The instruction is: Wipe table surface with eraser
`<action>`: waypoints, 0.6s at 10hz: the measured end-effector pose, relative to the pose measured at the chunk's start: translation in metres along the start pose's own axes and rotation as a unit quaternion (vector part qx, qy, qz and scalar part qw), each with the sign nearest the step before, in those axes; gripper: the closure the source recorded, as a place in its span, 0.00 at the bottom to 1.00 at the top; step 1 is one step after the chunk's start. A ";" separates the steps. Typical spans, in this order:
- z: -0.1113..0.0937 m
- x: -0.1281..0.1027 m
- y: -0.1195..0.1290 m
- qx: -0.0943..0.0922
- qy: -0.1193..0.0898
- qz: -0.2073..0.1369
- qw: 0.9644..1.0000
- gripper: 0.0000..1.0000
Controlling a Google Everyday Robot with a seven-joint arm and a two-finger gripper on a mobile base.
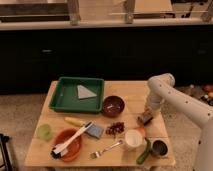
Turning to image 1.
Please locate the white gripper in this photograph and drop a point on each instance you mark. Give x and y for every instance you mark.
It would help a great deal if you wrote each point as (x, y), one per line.
(153, 103)

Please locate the wood-backed felt eraser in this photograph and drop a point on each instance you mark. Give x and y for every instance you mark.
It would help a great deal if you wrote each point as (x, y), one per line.
(144, 119)

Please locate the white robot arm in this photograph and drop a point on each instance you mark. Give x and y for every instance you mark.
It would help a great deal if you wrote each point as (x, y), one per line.
(161, 87)

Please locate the orange small lid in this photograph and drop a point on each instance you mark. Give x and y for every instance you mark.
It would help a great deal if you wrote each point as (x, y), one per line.
(141, 130)

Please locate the dark red bowl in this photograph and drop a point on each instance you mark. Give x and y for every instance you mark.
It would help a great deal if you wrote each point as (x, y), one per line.
(113, 106)

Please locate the white cup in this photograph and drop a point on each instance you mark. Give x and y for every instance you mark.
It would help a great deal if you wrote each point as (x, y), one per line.
(133, 139)

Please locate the metal tin can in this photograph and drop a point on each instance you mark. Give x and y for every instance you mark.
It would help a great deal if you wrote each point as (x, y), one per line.
(159, 149)

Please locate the green cucumber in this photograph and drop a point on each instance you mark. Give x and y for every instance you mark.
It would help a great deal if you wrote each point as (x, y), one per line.
(141, 159)

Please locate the blue grey sponge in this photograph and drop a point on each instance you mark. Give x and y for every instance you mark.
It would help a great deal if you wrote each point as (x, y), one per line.
(95, 131)

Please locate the grey triangular cloth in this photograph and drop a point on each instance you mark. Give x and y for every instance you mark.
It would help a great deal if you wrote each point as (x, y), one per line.
(84, 93)

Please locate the silver fork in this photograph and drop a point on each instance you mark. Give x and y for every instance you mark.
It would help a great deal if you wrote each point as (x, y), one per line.
(99, 153)

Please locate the green plastic tray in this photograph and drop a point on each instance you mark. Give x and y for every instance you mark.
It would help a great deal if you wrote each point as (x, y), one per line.
(66, 96)

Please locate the orange bowl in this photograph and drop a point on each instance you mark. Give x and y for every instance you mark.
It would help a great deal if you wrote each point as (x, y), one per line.
(73, 150)

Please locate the light green small cup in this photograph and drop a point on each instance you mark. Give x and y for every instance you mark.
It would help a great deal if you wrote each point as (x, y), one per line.
(44, 132)

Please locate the black stand on floor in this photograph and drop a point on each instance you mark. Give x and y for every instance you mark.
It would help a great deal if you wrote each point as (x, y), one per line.
(7, 164)

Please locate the white handled black brush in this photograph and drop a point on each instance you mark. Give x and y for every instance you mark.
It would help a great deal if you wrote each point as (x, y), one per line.
(61, 149)

